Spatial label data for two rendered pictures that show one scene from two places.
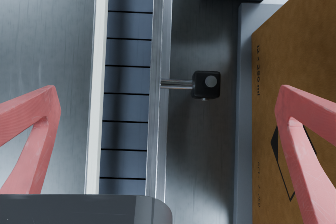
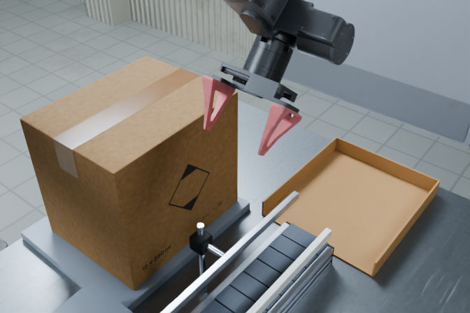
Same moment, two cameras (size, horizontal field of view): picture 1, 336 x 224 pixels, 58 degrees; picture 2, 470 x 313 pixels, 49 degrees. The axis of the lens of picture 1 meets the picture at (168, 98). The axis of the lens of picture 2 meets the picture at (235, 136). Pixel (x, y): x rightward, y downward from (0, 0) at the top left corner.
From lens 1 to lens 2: 0.68 m
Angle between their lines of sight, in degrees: 57
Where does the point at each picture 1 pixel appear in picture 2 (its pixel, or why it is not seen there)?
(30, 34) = not seen: outside the picture
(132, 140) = (266, 271)
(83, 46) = not seen: outside the picture
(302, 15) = (136, 213)
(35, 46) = not seen: outside the picture
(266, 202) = (217, 195)
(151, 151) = (256, 229)
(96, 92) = (267, 294)
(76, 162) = (319, 301)
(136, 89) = (240, 296)
